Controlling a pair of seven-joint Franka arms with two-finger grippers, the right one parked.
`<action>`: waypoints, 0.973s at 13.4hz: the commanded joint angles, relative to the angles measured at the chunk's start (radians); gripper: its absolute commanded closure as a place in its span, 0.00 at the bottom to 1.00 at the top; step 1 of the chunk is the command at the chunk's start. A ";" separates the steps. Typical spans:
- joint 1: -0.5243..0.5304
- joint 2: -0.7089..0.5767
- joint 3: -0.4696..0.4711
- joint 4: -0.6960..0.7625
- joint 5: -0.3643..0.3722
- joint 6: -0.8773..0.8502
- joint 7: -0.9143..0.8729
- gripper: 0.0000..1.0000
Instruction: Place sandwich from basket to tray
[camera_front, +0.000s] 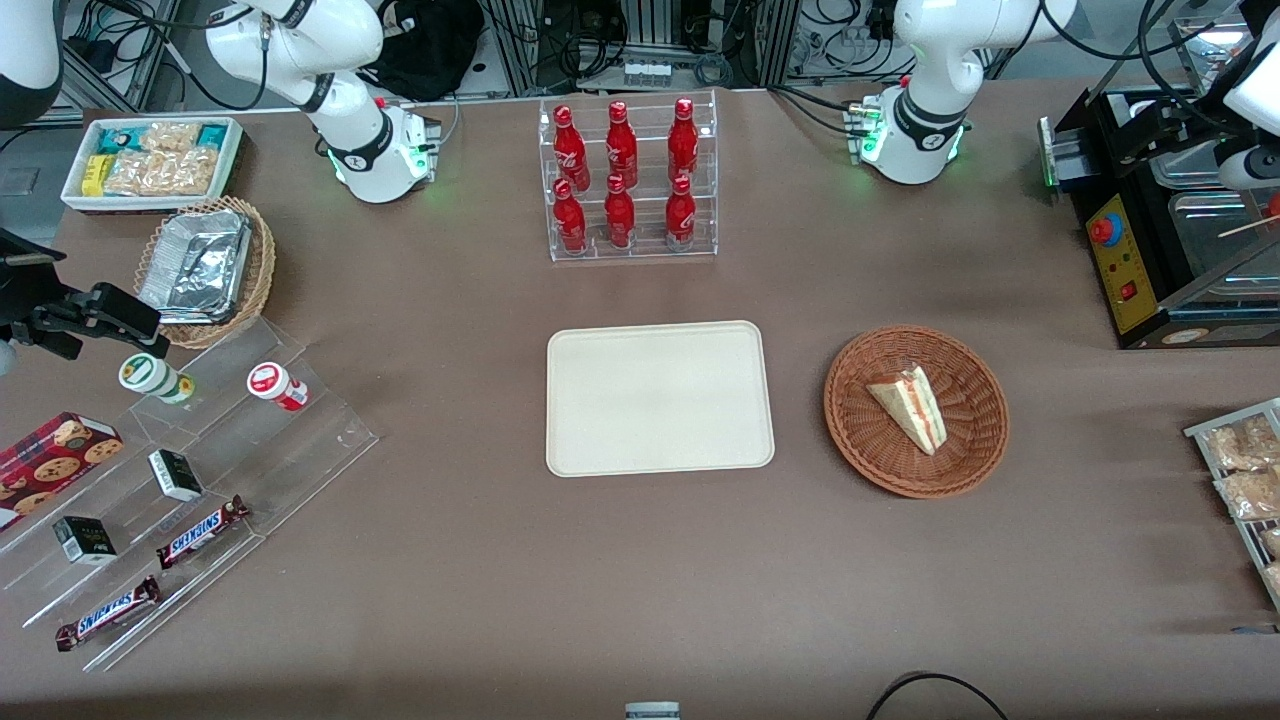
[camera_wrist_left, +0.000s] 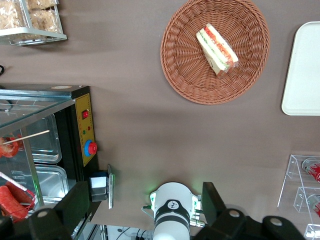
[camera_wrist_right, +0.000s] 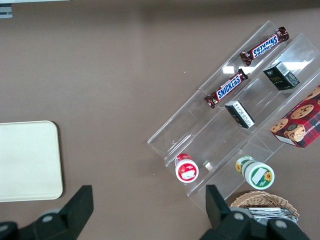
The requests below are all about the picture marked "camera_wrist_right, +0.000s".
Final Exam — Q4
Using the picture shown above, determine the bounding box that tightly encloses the small red-lidded jar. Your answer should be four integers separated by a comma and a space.
174, 152, 200, 184

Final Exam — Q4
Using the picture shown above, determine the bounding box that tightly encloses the small light wicker basket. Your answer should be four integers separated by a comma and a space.
229, 190, 301, 224

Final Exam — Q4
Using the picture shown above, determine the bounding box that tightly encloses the red tartan cookie box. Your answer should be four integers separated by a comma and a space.
269, 84, 320, 149

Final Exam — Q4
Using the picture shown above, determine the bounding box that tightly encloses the cream rectangular tray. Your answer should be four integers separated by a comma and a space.
0, 120, 64, 203

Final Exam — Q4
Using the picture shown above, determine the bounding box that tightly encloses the crumpled aluminium foil container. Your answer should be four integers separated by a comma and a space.
246, 206, 300, 226

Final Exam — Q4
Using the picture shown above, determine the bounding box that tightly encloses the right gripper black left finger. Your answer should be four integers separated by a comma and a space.
18, 185, 94, 240

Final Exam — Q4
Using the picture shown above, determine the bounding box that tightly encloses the clear acrylic tiered shelf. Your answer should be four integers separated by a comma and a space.
146, 20, 320, 216

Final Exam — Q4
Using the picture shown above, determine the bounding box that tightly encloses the small black carton box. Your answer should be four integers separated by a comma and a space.
224, 99, 256, 130
262, 61, 301, 92

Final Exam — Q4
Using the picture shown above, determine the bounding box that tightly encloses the grey white device at table edge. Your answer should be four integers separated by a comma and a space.
0, 4, 14, 19

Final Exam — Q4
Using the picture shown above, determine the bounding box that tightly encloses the Snickers chocolate bar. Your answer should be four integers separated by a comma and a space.
239, 26, 291, 67
203, 68, 250, 110

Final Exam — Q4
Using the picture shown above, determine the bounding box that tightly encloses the green-lidded sunflower jar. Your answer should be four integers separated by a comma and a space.
234, 155, 276, 191

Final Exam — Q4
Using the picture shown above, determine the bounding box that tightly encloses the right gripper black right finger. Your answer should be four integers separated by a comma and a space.
199, 184, 270, 240

